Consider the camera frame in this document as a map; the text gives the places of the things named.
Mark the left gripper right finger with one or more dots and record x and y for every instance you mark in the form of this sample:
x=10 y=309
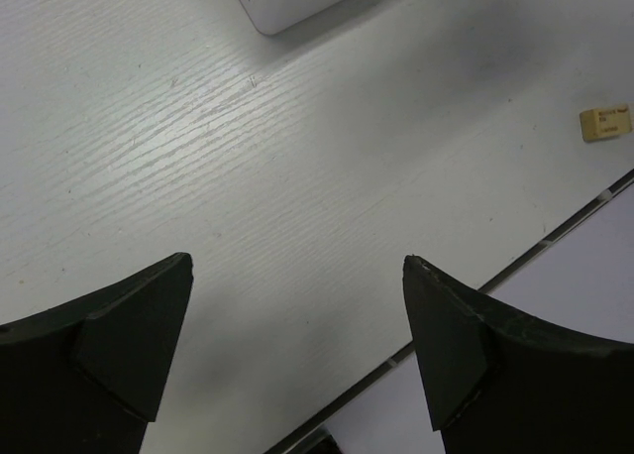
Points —
x=499 y=380

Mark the grey white eraser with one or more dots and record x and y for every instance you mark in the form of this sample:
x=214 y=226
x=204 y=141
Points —
x=605 y=123

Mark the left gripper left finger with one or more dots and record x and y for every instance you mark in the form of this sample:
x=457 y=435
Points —
x=88 y=376

